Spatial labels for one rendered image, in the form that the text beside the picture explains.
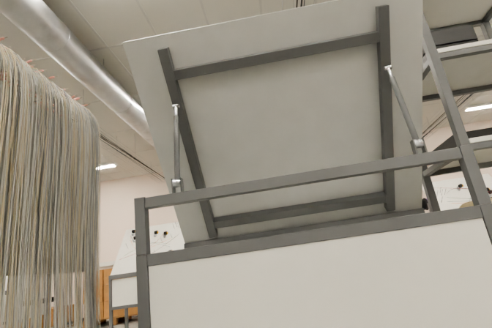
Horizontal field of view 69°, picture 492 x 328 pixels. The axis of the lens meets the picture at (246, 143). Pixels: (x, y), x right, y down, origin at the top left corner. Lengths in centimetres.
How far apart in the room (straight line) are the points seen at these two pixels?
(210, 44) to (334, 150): 71
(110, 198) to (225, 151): 844
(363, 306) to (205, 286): 50
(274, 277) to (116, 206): 877
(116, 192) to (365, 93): 878
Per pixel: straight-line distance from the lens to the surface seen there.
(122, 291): 644
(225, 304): 127
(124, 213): 974
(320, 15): 151
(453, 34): 200
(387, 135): 166
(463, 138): 161
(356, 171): 129
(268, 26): 149
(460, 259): 134
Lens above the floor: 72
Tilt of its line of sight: 19 degrees up
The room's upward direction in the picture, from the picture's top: 8 degrees counter-clockwise
